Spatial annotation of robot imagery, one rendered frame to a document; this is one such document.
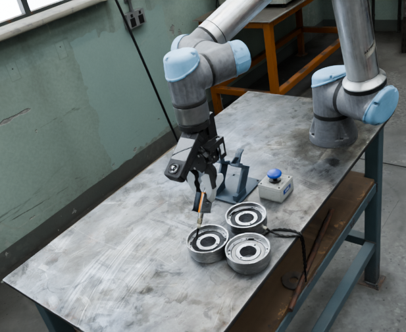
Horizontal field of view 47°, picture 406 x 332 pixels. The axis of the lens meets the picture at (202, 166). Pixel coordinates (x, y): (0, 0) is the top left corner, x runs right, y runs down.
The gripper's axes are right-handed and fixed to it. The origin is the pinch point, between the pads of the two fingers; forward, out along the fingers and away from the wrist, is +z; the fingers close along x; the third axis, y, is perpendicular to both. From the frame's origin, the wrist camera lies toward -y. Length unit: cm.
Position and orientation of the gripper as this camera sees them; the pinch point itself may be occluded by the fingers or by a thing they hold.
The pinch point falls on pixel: (203, 197)
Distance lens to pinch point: 111.5
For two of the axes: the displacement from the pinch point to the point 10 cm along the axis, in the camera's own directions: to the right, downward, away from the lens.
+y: 5.8, -5.1, 6.3
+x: -7.9, -1.9, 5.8
